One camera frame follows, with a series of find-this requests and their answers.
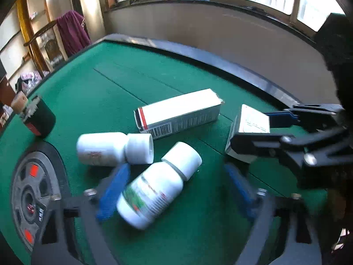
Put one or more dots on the small white box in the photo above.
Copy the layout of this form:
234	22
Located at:
251	120

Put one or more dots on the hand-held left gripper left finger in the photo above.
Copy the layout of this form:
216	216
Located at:
113	196

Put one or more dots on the wooden chair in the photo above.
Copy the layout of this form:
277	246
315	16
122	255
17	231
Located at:
51	44

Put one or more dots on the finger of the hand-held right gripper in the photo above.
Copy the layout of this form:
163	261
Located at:
278	118
256	145

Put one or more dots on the maroon cloth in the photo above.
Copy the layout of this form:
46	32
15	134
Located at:
73	31

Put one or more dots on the long white box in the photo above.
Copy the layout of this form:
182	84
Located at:
182	110

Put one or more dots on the floral bag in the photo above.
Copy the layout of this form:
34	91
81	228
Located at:
30	78

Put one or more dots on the brown cork-like block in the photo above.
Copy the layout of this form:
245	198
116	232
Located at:
18	102

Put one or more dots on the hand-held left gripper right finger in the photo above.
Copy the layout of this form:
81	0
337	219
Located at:
240	193

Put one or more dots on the white bottle green label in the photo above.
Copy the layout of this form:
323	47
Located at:
154	187

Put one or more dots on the black cylinder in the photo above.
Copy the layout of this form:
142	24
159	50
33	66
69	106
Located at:
42	118

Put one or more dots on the white bottle red print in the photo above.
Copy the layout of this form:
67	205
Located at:
102	147

